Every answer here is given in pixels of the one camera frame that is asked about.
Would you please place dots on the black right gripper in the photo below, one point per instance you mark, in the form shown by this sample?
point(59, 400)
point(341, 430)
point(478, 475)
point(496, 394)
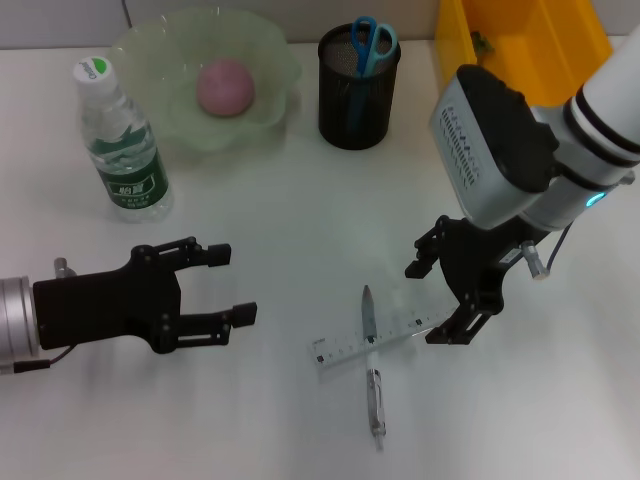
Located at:
point(475, 265)

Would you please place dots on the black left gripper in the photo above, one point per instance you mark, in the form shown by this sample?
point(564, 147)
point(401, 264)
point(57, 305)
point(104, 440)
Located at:
point(100, 310)

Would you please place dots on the transparent plastic ruler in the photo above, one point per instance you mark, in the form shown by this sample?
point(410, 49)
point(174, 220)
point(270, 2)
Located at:
point(345, 347)

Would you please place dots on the grey white ballpoint pen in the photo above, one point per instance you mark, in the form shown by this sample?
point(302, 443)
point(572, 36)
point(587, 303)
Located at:
point(374, 390)

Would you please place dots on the clear green-label water bottle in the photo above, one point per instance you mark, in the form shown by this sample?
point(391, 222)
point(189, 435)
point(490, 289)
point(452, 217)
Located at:
point(130, 165)

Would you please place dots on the pink peach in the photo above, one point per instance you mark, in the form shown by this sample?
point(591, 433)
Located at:
point(225, 87)

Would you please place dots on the blue scissors with cover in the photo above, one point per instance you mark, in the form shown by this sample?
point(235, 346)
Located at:
point(364, 55)

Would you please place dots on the green plastic wrapper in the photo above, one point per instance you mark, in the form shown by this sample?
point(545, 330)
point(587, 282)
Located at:
point(482, 42)

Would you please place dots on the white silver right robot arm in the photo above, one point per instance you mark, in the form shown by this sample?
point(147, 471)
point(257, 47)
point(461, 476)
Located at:
point(500, 150)

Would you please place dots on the black mesh pen holder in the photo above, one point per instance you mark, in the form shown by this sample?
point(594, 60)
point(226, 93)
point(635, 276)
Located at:
point(360, 110)

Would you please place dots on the green translucent fruit bowl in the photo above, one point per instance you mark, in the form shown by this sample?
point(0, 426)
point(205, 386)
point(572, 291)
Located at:
point(165, 60)

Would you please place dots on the yellow plastic bin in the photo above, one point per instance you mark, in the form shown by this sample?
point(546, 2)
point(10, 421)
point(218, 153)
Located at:
point(540, 50)

